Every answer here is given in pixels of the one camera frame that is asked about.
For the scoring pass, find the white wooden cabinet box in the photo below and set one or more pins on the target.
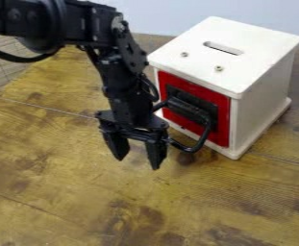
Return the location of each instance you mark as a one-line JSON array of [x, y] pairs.
[[230, 68]]

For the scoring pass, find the red drawer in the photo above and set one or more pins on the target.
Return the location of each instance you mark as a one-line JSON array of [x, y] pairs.
[[172, 83]]

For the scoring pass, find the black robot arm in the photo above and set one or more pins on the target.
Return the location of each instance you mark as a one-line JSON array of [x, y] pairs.
[[46, 25]]

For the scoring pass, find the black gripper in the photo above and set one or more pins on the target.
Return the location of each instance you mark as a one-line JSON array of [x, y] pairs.
[[130, 120]]

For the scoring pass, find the black metal drawer handle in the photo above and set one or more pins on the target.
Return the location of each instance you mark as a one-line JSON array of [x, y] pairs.
[[185, 111]]

